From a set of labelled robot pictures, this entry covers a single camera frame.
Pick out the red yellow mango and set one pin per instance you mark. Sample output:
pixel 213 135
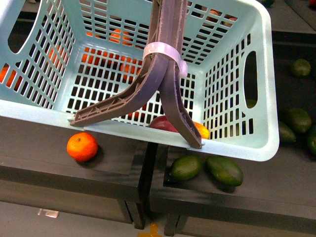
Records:
pixel 162 123

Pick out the light blue plastic basket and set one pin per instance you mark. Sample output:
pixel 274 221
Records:
pixel 80 52

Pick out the green avocado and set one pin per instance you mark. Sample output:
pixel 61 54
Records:
pixel 298 120
pixel 185 167
pixel 300 68
pixel 286 135
pixel 311 142
pixel 225 170

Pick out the orange mandarin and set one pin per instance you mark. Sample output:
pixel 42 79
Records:
pixel 82 147

